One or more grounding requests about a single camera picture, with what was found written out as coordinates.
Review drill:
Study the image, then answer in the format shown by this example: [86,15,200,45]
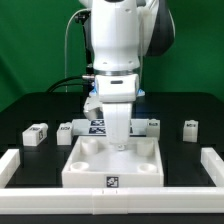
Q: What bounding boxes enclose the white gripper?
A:
[83,74,139,150]

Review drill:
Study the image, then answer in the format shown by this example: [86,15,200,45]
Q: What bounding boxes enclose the white square tabletop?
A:
[62,136,164,188]

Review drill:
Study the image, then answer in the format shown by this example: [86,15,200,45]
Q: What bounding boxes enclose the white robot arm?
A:
[79,0,175,150]

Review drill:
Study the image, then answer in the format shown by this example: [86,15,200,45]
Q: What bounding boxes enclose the white U-shaped fence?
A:
[0,149,224,215]

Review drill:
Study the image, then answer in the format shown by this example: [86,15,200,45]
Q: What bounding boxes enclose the white marker base plate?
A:
[72,119,148,136]

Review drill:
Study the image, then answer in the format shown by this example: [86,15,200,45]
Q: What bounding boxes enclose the black cables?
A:
[45,75,91,94]

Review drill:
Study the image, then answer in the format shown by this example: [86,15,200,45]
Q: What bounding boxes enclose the white cable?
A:
[64,8,88,94]

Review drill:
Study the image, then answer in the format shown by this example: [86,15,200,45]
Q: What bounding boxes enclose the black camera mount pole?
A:
[74,10,95,94]

